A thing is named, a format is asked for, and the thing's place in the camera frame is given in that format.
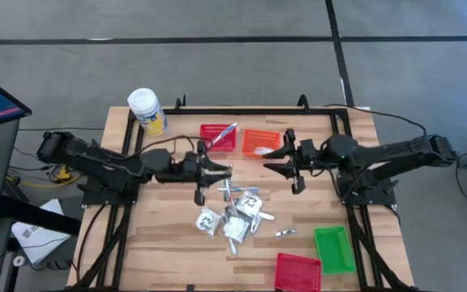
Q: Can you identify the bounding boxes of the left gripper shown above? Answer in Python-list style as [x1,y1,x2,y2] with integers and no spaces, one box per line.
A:
[194,140,234,207]

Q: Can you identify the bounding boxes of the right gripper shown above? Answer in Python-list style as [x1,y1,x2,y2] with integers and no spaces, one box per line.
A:
[262,129,306,195]

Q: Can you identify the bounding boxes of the bagged toothbrush red handle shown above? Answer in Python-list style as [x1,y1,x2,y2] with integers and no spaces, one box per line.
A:
[222,177,234,204]

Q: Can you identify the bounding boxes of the bagged toothbrush teal grip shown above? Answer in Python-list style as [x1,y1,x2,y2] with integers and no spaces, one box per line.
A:
[216,185,261,195]
[210,122,239,148]

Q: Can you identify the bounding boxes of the bagged black comb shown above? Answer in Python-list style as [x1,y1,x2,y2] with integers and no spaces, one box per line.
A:
[221,204,239,225]

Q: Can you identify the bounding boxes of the bagged white cotton balls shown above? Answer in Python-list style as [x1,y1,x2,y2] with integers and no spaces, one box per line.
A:
[221,214,254,245]

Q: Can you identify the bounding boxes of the small red mesh basket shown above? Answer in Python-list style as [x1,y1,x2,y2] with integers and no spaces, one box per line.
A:
[199,122,238,153]

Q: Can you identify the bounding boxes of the orange mesh basket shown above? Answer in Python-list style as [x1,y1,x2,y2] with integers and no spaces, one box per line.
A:
[241,128,282,160]

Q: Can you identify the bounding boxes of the Lysol wipes canister yellow label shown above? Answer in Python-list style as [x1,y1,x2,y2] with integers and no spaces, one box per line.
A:
[126,87,169,137]

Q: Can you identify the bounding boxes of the green plastic bin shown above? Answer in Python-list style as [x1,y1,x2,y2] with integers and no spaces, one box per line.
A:
[313,225,358,277]

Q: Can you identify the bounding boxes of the large red mesh basket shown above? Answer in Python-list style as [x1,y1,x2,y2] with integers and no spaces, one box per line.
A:
[273,251,323,292]

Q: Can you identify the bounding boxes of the black cart leg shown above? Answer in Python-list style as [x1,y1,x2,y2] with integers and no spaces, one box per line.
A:
[0,194,83,236]

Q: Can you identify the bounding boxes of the white paper sheets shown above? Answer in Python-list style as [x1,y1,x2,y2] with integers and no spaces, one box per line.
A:
[11,198,73,265]

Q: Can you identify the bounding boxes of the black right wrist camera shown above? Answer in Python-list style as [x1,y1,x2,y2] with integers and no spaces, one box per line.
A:
[298,139,324,172]

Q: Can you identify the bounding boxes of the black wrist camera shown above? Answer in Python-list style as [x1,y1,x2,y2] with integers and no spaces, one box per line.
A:
[173,156,197,183]
[298,139,324,172]

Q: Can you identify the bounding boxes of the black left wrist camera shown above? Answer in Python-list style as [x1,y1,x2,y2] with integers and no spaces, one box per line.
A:
[173,156,197,183]

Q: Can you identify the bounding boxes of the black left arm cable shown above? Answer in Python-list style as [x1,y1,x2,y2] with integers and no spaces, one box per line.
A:
[138,135,213,158]

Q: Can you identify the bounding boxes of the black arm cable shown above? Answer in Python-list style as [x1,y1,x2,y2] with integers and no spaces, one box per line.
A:
[323,102,430,139]
[138,135,213,158]

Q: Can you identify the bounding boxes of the black aluminium rig frame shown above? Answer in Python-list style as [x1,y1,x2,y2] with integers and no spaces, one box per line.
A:
[66,95,418,292]

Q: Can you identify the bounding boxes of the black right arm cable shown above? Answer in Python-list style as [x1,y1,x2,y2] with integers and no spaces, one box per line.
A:
[323,102,430,139]

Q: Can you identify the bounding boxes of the yellow floor cable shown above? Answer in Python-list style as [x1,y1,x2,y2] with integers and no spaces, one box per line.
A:
[5,164,84,189]

